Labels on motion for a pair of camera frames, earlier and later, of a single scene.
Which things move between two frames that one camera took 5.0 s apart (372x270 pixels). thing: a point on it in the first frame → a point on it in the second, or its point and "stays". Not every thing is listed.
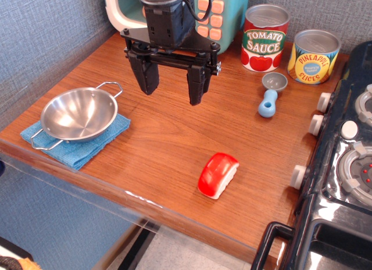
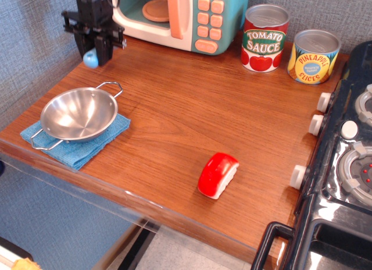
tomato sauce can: x=264 y=38 stays
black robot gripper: x=170 y=37 → x=93 y=27
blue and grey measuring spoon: x=272 y=83 → x=90 y=59
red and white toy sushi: x=217 y=174 stays
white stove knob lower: x=297 y=176 stays
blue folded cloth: x=74 y=154 stays
